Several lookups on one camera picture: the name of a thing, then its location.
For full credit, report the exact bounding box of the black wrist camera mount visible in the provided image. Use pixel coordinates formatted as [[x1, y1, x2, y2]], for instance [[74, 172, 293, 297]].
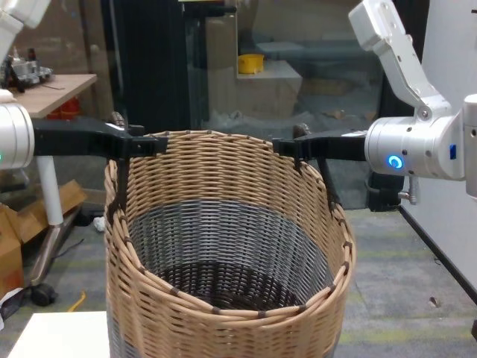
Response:
[[367, 173, 402, 213]]

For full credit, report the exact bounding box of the yellow bucket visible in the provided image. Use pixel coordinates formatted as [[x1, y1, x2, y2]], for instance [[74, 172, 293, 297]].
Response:
[[237, 54, 266, 75]]

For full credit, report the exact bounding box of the yellow cable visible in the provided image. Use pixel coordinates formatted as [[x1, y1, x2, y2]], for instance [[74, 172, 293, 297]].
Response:
[[66, 289, 88, 313]]

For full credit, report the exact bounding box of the wooden desk top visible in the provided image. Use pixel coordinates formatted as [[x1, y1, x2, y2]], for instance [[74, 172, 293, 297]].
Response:
[[13, 73, 98, 119]]

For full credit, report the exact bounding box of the right arm cable with connector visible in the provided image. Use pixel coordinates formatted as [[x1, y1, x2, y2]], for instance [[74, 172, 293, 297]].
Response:
[[397, 174, 422, 205]]

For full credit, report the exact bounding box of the silver desk foot with caster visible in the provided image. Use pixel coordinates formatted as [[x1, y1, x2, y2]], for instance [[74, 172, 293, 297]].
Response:
[[29, 207, 81, 307]]

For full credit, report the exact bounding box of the grey metal device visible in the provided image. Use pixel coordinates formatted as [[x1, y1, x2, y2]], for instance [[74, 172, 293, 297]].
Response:
[[13, 55, 55, 85]]

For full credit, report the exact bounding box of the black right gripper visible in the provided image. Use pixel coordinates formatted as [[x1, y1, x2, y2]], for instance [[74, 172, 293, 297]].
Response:
[[271, 129, 369, 166]]

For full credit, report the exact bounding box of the grey stone block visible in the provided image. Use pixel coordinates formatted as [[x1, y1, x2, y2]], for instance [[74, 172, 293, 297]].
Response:
[[236, 59, 303, 121]]

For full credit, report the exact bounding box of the tall beige box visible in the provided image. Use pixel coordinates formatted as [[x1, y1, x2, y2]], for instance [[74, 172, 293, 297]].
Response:
[[204, 16, 239, 125]]

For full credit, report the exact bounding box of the tan grey woven laundry basket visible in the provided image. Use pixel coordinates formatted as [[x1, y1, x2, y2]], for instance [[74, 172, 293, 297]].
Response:
[[104, 111, 357, 358]]

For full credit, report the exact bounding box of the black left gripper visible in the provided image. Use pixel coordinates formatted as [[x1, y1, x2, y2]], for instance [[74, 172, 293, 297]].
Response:
[[31, 115, 169, 162]]

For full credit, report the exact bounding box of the brown cardboard box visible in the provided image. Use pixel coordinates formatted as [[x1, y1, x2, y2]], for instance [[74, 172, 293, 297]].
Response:
[[0, 203, 25, 300]]

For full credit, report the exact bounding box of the black partition base bar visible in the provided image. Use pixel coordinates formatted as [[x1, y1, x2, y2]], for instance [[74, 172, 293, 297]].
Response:
[[399, 203, 477, 300]]

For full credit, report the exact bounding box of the white desk leg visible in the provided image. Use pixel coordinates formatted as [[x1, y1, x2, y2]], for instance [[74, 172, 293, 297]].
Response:
[[37, 155, 65, 227]]

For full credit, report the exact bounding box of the black stand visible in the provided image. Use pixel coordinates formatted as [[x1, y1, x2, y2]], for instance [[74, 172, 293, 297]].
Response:
[[0, 61, 27, 94]]

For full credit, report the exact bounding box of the black door frame pillar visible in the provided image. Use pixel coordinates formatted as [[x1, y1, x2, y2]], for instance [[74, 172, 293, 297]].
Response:
[[100, 0, 193, 134]]

